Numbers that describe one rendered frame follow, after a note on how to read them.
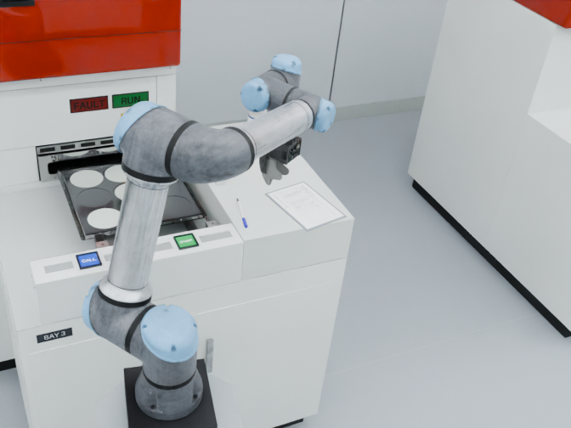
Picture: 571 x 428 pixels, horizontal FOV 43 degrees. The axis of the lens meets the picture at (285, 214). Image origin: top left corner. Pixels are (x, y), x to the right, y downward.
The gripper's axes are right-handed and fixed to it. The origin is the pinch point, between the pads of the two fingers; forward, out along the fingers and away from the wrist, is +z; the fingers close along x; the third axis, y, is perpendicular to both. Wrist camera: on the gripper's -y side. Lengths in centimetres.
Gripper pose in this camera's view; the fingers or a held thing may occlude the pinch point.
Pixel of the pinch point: (267, 179)
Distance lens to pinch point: 195.6
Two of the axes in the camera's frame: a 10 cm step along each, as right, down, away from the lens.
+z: -1.0, 8.4, 5.4
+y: 8.6, 3.5, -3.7
